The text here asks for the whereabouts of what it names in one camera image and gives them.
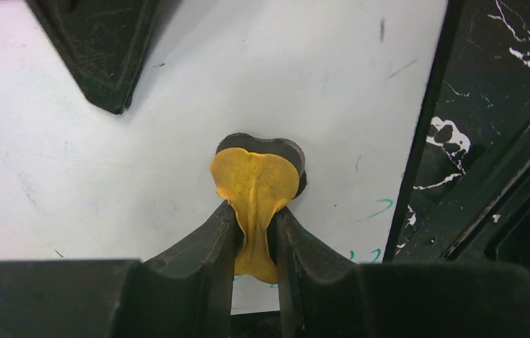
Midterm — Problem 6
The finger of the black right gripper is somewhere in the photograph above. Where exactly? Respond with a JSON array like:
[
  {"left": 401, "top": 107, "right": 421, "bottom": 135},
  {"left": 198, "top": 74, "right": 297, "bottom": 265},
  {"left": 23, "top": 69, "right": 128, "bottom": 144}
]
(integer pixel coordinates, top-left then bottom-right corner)
[{"left": 27, "top": 0, "right": 160, "bottom": 115}]

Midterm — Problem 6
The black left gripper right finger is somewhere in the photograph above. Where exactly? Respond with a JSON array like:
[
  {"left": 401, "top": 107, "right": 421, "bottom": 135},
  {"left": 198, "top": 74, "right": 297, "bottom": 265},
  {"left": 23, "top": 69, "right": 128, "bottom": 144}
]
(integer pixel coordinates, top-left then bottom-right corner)
[{"left": 272, "top": 208, "right": 530, "bottom": 337}]

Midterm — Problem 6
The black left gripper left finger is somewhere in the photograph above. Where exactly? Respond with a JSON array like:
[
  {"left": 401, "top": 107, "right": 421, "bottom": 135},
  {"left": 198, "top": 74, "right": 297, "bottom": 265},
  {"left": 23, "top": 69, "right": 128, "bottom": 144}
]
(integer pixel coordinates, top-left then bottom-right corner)
[{"left": 0, "top": 203, "right": 239, "bottom": 337}]

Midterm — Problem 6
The yellow bone-shaped eraser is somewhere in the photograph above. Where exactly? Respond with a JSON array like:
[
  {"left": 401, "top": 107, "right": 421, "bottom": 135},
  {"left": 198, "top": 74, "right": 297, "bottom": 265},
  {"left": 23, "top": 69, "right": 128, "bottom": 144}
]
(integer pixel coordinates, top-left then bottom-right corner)
[{"left": 210, "top": 132, "right": 306, "bottom": 284}]

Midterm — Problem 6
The small whiteboard black frame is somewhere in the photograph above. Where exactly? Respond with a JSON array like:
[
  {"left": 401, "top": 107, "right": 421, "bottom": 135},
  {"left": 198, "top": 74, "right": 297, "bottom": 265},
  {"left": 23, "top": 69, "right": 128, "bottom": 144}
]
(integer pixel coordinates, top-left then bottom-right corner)
[{"left": 0, "top": 0, "right": 464, "bottom": 315}]

